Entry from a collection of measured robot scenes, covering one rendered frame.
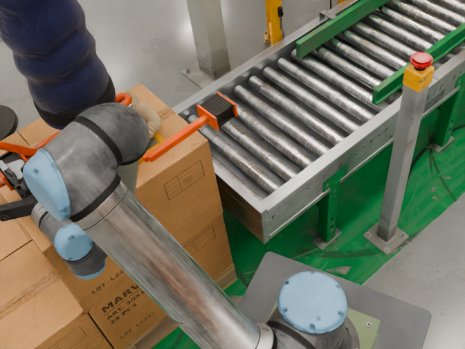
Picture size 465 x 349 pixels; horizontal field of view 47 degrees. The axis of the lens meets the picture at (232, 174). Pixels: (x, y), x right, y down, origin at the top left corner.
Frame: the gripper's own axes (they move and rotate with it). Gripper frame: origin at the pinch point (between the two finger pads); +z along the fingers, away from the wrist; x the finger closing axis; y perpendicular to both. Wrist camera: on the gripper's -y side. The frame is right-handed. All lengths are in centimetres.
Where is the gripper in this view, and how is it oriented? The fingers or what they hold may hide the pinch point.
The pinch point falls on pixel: (6, 173)
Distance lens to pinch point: 165.3
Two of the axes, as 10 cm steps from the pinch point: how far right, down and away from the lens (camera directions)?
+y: 7.4, -5.6, 3.6
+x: -1.1, -6.3, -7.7
